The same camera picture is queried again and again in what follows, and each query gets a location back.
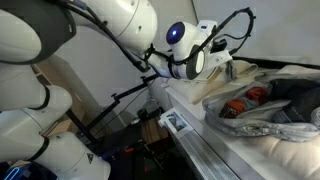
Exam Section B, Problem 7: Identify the orange and blue sock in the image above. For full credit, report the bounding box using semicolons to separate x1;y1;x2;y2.
218;86;269;120

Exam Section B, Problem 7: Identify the grey mesh bag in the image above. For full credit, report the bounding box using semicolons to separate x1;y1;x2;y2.
202;70;320;144

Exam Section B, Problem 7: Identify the grey round device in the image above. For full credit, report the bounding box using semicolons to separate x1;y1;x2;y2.
136;99;163;122

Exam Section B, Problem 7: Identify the picture postcard white border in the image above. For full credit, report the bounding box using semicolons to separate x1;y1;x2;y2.
157;107;195;138

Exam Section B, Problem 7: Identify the cream tufted cushion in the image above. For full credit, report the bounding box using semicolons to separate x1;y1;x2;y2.
165;59;261;105

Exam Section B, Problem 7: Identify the small wooden stool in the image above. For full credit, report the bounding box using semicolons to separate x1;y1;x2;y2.
139;115;175;147

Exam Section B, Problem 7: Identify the white bed base ledge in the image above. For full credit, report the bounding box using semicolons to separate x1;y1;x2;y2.
148;79;268;180

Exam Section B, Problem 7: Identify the wooden cabinet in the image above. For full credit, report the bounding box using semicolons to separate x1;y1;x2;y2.
31;54;116;136

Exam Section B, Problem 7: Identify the black cloth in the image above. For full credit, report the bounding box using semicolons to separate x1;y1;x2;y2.
268;78;320;103

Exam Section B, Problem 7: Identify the dark navy cloth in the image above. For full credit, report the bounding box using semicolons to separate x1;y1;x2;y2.
270;87;320;125

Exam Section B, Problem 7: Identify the white tufted mattress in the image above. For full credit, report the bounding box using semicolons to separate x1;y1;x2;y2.
186;63;320;180

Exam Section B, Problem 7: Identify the light grey folded cloth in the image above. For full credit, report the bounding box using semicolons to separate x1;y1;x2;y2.
309;106;320;131

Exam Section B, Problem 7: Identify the blue lit device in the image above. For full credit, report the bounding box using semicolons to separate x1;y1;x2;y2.
2;165;23;180

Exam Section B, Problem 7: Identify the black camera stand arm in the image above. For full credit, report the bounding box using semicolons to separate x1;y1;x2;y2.
64;73;161;148

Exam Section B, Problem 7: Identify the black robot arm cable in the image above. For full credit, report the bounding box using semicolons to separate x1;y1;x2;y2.
43;0;257;74

